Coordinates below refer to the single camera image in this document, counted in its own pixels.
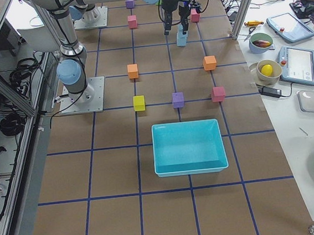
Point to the light blue block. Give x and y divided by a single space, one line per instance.
181 33
181 41

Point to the pink block far left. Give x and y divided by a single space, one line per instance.
195 16

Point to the dark pink block near left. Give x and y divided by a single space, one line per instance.
132 21

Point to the purple block left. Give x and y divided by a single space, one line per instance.
130 4

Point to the purple block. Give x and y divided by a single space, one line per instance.
130 4
178 100

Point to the orange block far right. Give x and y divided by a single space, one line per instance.
209 63

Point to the orange block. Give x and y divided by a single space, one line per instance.
132 70
209 63

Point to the orange block near right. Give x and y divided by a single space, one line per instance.
132 70

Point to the brass cylinder tool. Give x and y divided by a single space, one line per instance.
253 23

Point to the black scissors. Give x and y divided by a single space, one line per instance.
250 31

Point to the purple block right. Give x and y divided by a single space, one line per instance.
178 100

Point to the green bowl with fruit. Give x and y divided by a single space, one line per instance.
260 43

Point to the pink block far right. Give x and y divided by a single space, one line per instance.
218 94

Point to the yellow block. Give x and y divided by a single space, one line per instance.
139 103

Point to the bowl with yellow lemon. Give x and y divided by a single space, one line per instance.
265 72

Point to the blue teach pendant far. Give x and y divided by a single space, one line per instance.
289 28

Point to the blue teach pendant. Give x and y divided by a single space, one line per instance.
297 65
289 28

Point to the black power adapter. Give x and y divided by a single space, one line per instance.
271 92

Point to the blue teach pendant near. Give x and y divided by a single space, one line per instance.
297 65

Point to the teal plastic bin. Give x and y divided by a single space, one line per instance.
187 148

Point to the aluminium frame post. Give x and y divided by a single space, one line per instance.
244 5

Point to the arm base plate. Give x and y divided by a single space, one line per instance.
93 19
92 99

